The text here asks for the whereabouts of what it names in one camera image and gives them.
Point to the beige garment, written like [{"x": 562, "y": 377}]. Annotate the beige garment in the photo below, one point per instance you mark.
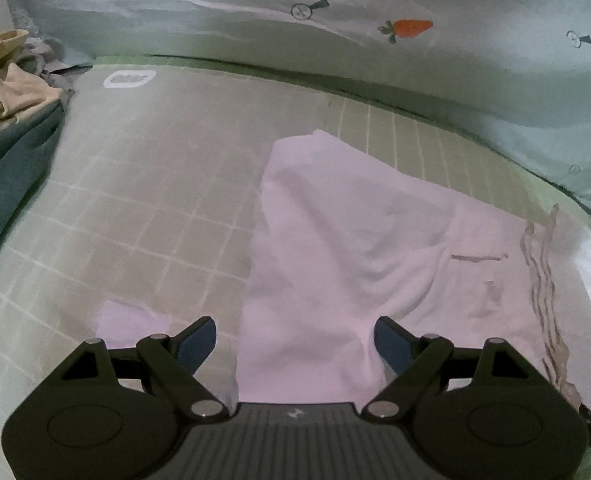
[{"x": 5, "y": 90}]

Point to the blue-grey garment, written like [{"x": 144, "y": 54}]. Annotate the blue-grey garment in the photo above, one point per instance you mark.
[{"x": 15, "y": 160}]

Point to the green grid mat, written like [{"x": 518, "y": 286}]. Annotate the green grid mat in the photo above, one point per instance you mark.
[{"x": 165, "y": 170}]

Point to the light blue carrot-print quilt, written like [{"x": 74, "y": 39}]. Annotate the light blue carrot-print quilt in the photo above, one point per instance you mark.
[{"x": 275, "y": 10}]

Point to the large white tape patch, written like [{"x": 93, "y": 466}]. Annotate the large white tape patch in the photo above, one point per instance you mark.
[{"x": 130, "y": 322}]

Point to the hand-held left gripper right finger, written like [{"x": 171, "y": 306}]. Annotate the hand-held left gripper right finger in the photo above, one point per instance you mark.
[{"x": 392, "y": 342}]

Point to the white pants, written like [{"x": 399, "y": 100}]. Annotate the white pants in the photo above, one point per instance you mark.
[{"x": 335, "y": 240}]

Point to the pale grey cloth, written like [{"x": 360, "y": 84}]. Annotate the pale grey cloth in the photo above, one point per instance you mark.
[{"x": 42, "y": 62}]

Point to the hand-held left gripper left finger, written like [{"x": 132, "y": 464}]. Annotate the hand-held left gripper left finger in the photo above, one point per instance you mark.
[{"x": 199, "y": 342}]

